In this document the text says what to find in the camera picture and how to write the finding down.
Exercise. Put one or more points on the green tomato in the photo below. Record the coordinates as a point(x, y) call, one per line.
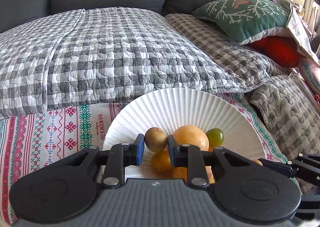
point(216, 135)

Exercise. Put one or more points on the grey white checked quilt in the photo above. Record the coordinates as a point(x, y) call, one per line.
point(100, 54)

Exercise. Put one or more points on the large orange fruit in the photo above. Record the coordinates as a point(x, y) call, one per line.
point(192, 137)

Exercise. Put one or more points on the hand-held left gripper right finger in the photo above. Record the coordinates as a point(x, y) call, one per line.
point(172, 152)

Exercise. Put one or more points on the pink teal cushion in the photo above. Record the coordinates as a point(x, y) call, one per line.
point(311, 76)

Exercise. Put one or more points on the red cushion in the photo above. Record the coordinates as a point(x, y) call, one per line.
point(282, 51)

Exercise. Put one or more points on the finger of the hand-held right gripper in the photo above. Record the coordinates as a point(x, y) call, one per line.
point(311, 205)
point(275, 167)

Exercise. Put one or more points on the red green patterned tablecloth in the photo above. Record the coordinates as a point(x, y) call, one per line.
point(50, 137)

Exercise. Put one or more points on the beige checked quilt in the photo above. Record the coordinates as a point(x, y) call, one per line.
point(225, 49)

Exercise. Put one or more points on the orange tangerine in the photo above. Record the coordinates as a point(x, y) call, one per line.
point(161, 162)

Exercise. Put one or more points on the small tan round fruit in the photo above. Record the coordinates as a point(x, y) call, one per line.
point(155, 139)

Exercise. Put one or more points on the green pillow with white branches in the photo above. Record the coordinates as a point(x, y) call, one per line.
point(250, 16)

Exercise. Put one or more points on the white ribbed plate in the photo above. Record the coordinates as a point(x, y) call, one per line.
point(175, 109)

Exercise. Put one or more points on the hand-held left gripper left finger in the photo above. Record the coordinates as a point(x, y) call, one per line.
point(140, 149)

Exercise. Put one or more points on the brown grey checked quilt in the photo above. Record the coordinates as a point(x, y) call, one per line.
point(287, 117)

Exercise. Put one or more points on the white floral printed cushion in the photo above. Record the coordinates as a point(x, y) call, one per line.
point(300, 31)

